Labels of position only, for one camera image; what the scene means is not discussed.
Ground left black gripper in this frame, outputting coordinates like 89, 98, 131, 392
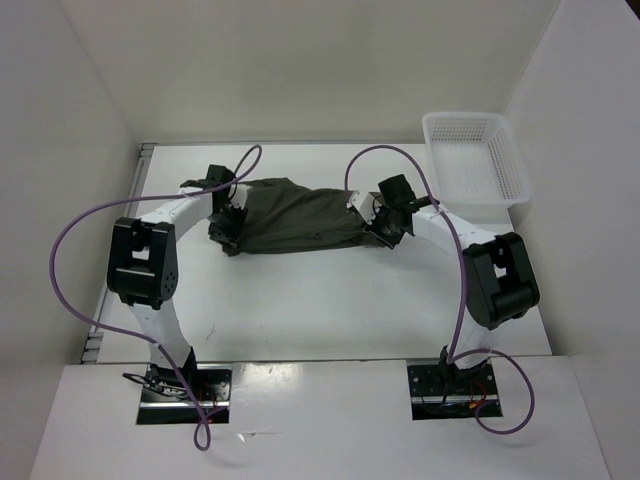
207, 202, 248, 250

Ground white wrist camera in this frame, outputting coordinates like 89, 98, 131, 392
229, 184, 252, 209
347, 190, 377, 225

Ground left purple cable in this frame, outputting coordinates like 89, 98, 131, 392
51, 144, 264, 452

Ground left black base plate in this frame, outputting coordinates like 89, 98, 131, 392
123, 365, 232, 426

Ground aluminium table edge rail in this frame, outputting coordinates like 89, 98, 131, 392
79, 142, 156, 364

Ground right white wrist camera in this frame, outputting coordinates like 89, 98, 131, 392
347, 190, 377, 225

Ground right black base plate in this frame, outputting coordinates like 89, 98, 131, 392
406, 359, 503, 421

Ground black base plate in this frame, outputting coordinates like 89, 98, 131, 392
123, 365, 232, 426
406, 359, 503, 421

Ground white plastic basket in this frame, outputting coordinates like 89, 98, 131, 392
422, 112, 533, 208

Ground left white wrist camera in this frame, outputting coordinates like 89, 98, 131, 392
229, 184, 252, 209

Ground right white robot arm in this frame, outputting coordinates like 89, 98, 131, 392
349, 174, 540, 393

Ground olive green shorts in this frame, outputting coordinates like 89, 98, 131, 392
240, 178, 385, 255

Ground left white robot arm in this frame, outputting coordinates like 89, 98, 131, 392
107, 165, 248, 400

